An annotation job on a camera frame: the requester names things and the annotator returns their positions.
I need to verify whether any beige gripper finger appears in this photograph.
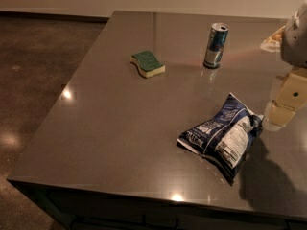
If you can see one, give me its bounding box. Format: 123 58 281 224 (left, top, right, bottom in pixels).
265 101 295 127

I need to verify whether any blue chip bag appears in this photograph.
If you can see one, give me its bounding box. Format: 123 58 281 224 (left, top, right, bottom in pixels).
177 93 264 184

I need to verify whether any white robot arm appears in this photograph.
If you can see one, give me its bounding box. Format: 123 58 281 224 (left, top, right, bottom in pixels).
260 1 307 131

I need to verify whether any crumpled paper wrapper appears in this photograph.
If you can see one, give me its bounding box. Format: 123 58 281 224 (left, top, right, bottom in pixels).
260 26 285 53

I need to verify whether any blue silver drink can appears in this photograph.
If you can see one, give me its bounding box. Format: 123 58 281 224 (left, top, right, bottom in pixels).
203 23 229 69

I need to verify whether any green yellow sponge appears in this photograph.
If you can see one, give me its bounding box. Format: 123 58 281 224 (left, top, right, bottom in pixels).
130 51 166 79

